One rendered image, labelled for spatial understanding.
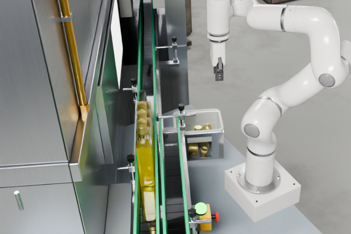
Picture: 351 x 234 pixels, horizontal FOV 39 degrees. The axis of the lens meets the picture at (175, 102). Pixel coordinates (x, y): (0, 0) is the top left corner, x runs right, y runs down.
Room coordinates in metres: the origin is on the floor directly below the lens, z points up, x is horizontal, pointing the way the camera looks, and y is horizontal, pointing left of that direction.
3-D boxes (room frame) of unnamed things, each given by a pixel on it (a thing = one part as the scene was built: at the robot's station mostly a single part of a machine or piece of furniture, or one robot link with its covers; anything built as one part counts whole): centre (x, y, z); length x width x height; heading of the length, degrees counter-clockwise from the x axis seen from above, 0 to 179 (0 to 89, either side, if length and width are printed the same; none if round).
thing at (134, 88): (1.94, 0.21, 1.11); 0.07 x 0.04 x 0.13; 91
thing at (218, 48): (1.64, -0.17, 1.47); 0.10 x 0.07 x 0.11; 1
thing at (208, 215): (1.27, -0.07, 0.96); 0.07 x 0.07 x 0.07; 1
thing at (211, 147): (1.82, -0.07, 0.92); 0.27 x 0.17 x 0.15; 91
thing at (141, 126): (1.39, 0.12, 1.31); 0.04 x 0.04 x 0.04
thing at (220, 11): (1.65, -0.18, 1.61); 0.09 x 0.08 x 0.13; 146
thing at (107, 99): (1.84, 0.26, 1.32); 0.90 x 0.03 x 0.34; 1
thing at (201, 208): (1.27, -0.07, 1.01); 0.05 x 0.05 x 0.03
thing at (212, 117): (1.82, -0.10, 0.97); 0.22 x 0.17 x 0.09; 91
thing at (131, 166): (1.39, 0.20, 1.11); 0.07 x 0.04 x 0.13; 91
